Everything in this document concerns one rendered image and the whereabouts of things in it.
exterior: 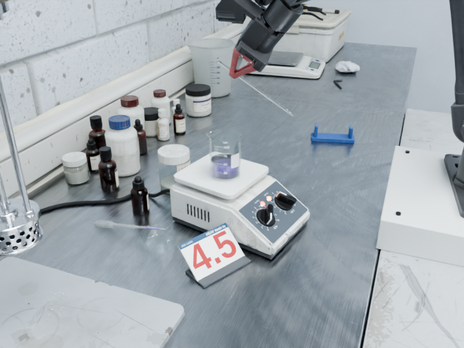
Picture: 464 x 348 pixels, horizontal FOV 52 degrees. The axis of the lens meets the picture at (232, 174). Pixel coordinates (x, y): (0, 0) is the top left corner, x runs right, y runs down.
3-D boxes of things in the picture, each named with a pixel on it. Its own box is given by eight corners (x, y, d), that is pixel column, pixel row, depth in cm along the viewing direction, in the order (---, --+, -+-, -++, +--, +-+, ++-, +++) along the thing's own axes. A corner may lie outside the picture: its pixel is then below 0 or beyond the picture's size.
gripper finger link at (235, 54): (215, 72, 97) (239, 40, 91) (224, 55, 102) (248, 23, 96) (242, 92, 99) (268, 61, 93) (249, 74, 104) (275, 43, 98)
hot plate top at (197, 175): (271, 171, 81) (271, 166, 80) (231, 201, 72) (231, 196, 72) (214, 155, 87) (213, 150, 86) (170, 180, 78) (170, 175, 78)
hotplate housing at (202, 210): (310, 223, 81) (313, 181, 77) (271, 263, 71) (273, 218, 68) (206, 187, 92) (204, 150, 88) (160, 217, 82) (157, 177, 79)
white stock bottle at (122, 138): (132, 179, 95) (126, 125, 90) (103, 175, 97) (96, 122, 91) (146, 165, 101) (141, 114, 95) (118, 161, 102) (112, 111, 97)
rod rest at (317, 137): (353, 138, 114) (355, 123, 112) (354, 143, 111) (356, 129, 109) (311, 136, 115) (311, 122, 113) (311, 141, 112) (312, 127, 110)
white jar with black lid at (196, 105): (181, 112, 129) (179, 86, 126) (201, 107, 133) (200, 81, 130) (196, 119, 124) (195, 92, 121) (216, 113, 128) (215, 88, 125)
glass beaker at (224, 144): (246, 172, 79) (247, 127, 76) (235, 187, 75) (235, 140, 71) (213, 166, 81) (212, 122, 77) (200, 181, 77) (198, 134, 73)
